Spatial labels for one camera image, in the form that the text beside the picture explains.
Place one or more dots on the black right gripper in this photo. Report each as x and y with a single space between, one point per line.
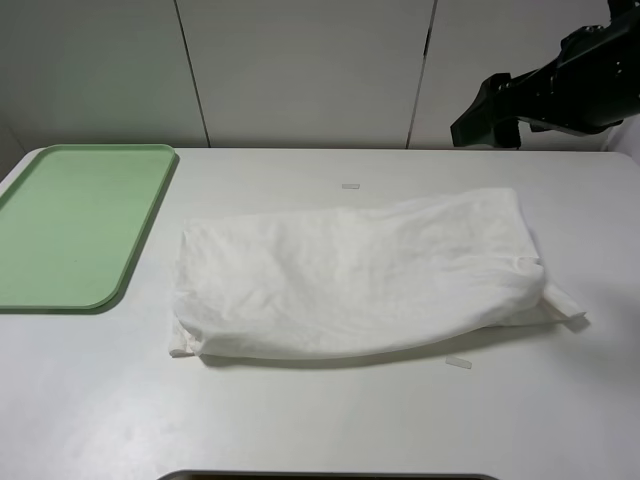
490 120

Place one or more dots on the white short sleeve t-shirt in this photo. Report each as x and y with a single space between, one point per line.
353 282

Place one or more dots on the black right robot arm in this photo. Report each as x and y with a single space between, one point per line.
591 86

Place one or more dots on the light green plastic tray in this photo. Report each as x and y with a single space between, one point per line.
73 220

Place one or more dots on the white tape strip near-right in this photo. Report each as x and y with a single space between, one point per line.
458 362

